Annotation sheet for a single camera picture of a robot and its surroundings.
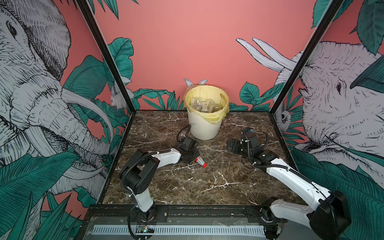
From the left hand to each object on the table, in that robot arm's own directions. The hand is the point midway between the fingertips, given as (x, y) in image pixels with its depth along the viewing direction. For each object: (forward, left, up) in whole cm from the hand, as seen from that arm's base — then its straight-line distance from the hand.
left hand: (199, 152), depth 93 cm
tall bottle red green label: (+25, 0, +17) cm, 30 cm away
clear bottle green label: (+25, -6, +16) cm, 30 cm away
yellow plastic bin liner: (+33, -7, +22) cm, 40 cm away
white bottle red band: (-5, 0, 0) cm, 5 cm away
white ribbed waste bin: (+11, -3, +10) cm, 15 cm away
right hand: (-1, -18, +14) cm, 23 cm away
